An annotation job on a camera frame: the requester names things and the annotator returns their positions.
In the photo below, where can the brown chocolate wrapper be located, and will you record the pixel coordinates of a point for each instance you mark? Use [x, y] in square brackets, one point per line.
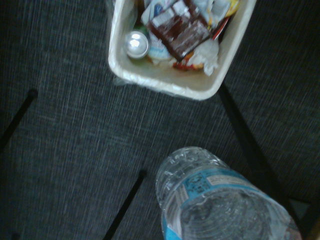
[180, 32]

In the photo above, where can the clear plastic water bottle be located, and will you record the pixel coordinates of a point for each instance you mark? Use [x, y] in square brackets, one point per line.
[225, 200]

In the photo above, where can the cream plastic trash bin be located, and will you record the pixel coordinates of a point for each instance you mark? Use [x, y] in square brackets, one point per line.
[175, 85]

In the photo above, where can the yellow and white wrapper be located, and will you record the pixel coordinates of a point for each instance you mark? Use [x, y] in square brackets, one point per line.
[234, 5]

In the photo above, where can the crumpled white tissue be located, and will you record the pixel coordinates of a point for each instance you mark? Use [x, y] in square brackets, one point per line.
[207, 55]

